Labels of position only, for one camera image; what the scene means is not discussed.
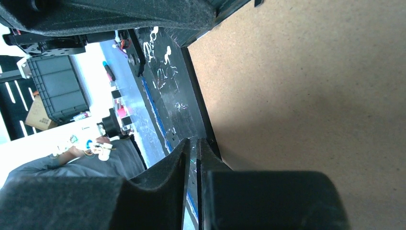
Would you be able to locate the blue handled tool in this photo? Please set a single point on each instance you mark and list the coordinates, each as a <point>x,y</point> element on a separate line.
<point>109,71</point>

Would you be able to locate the brown backing board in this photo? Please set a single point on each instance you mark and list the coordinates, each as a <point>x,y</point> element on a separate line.
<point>314,85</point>

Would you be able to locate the person in grey clothes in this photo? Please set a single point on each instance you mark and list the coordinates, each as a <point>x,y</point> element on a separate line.
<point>125,161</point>

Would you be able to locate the cardboard box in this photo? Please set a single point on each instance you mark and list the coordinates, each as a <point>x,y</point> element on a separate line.
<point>37,116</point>

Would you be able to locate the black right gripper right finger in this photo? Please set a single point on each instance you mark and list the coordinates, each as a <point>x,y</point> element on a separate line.
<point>264,200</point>

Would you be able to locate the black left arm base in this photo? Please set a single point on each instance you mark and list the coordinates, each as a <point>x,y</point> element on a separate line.
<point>32,44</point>

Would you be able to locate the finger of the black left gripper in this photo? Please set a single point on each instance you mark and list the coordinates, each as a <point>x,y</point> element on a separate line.
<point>79,17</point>

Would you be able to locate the dark grey plastic crate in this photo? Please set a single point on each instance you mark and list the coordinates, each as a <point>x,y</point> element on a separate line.
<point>59,87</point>

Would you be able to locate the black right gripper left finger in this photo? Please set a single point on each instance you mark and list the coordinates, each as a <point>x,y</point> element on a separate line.
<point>153,200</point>

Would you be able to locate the black picture frame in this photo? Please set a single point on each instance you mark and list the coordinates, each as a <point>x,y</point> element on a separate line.
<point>203,104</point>

